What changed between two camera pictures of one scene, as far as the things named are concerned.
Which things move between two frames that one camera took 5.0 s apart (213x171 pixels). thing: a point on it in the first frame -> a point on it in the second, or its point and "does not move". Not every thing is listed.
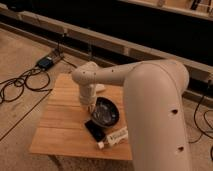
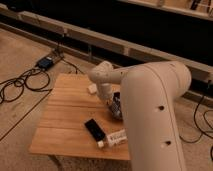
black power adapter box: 45,63 does not move
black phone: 97,131 does not move
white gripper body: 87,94 -> 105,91
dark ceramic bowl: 106,113 -> 116,106
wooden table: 59,128 does not move
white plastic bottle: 115,137 does not move
